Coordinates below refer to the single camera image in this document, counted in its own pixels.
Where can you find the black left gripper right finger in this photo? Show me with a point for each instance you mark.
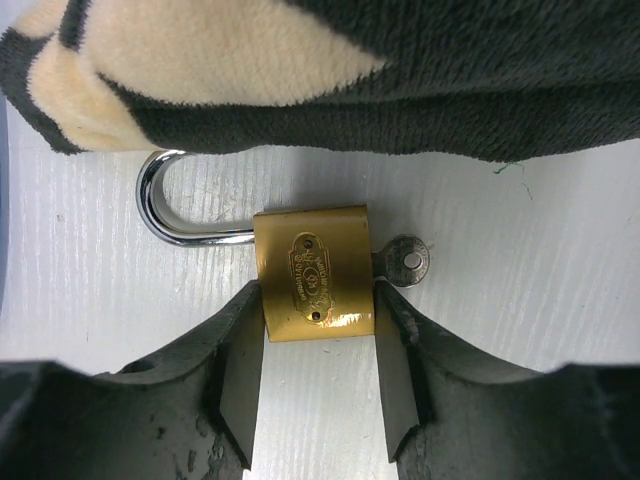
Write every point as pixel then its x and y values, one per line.
pixel 453 411

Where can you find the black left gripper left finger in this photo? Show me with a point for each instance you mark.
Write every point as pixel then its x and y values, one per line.
pixel 185 411

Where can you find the brass padlock with key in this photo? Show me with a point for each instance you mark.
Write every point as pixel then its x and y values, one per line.
pixel 315 268

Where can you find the black floral patterned blanket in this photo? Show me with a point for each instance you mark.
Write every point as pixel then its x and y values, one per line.
pixel 493 80

